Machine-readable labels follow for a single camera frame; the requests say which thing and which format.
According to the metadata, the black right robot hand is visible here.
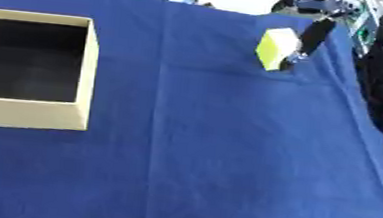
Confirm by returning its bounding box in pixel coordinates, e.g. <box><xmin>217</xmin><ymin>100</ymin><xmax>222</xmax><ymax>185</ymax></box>
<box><xmin>264</xmin><ymin>0</ymin><xmax>364</xmax><ymax>80</ymax></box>

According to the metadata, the yellow-green block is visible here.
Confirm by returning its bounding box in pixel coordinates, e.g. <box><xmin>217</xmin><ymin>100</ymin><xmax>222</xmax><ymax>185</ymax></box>
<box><xmin>253</xmin><ymin>24</ymin><xmax>305</xmax><ymax>75</ymax></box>

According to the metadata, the tan cardboard box black inside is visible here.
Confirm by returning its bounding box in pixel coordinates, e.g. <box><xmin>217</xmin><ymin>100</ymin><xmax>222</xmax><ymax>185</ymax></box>
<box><xmin>0</xmin><ymin>8</ymin><xmax>106</xmax><ymax>139</ymax></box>

